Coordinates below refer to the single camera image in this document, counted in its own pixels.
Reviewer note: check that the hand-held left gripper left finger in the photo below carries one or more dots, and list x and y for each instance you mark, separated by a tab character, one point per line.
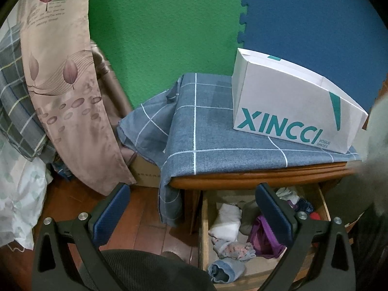
110	215

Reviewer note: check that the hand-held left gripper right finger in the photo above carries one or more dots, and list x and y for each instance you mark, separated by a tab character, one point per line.
272	210

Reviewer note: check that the white and purple underwear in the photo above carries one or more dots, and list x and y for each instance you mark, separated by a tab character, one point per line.
288	194

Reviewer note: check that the navy underwear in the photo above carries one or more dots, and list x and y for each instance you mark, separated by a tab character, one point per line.
304	206

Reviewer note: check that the white sock roll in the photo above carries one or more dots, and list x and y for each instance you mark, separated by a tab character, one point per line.
225	221

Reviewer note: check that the wooden drawer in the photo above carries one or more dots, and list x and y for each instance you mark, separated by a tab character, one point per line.
257	268

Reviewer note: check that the blue sock roll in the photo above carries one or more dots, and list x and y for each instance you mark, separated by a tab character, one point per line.
227	269

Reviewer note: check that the white shoe box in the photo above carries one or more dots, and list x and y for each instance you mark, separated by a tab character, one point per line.
272	103

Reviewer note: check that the wooden nightstand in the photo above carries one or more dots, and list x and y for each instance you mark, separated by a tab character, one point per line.
257	182

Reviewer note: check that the small cardboard box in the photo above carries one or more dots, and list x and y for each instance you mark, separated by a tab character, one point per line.
145	172

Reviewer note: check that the blue checked cloth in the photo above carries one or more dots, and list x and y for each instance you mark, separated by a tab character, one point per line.
212	121

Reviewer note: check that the grey plaid bedding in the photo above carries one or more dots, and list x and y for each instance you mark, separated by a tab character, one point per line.
18	112

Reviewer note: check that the beige floral curtain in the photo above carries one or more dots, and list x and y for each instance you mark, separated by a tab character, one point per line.
60	81

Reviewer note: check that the green foam mat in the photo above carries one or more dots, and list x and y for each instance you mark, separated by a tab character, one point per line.
166	30

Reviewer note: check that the blue foam mat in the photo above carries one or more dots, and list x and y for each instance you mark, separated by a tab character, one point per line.
318	21

